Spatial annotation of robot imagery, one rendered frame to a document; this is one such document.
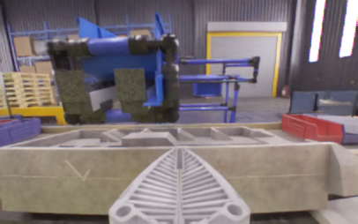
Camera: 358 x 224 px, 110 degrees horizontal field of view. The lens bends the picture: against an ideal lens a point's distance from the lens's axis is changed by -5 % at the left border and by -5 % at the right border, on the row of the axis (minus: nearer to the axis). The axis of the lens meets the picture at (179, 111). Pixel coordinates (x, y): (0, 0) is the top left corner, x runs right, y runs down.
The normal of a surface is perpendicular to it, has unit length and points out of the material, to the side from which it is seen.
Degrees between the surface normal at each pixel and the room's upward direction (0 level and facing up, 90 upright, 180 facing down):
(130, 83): 96
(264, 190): 80
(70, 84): 96
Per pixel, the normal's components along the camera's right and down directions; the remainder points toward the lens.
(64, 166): -0.01, 0.04
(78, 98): 0.00, 0.30
